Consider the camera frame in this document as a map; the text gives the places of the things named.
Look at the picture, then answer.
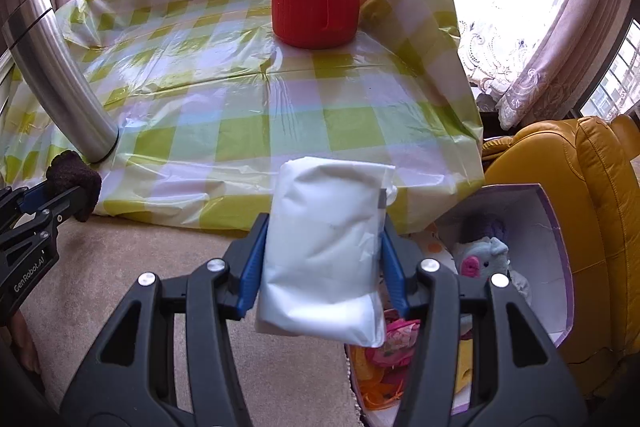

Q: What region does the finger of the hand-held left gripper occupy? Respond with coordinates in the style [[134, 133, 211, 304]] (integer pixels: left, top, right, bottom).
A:
[[15, 181, 86, 229], [0, 188, 26, 222]]

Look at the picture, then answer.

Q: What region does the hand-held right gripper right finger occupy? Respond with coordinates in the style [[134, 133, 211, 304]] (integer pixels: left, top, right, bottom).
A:
[[381, 227, 588, 427]]

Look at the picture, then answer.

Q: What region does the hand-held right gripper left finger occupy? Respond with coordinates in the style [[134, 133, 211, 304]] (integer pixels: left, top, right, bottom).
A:
[[60, 213, 271, 427]]

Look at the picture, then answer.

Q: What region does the dark brown sock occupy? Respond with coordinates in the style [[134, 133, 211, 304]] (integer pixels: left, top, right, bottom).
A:
[[46, 150, 103, 223]]

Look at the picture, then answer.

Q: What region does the white soft packet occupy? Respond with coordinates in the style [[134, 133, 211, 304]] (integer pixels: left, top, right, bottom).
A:
[[255, 155, 399, 349]]

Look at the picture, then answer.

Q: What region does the grey elephant plush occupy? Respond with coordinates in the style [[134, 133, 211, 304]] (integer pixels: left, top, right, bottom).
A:
[[452, 237, 511, 281]]

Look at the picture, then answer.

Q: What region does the purple knit sock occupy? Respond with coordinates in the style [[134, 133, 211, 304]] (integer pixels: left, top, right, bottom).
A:
[[460, 213, 509, 246]]

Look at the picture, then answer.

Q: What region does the person's left hand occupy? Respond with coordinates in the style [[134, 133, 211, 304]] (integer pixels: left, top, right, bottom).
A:
[[9, 311, 42, 374]]

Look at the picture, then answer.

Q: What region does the pink knit sock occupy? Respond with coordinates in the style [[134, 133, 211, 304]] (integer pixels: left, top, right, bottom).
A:
[[365, 317, 424, 374]]

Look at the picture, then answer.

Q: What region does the orange mesh cloth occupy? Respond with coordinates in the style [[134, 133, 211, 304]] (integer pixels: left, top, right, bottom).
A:
[[362, 372, 407, 409]]

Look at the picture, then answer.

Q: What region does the silver metal thermos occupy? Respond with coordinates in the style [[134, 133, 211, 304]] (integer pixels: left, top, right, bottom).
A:
[[0, 0, 120, 164]]

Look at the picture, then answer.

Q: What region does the yellow leather armchair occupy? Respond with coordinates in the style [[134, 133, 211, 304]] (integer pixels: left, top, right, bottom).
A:
[[481, 114, 640, 404]]

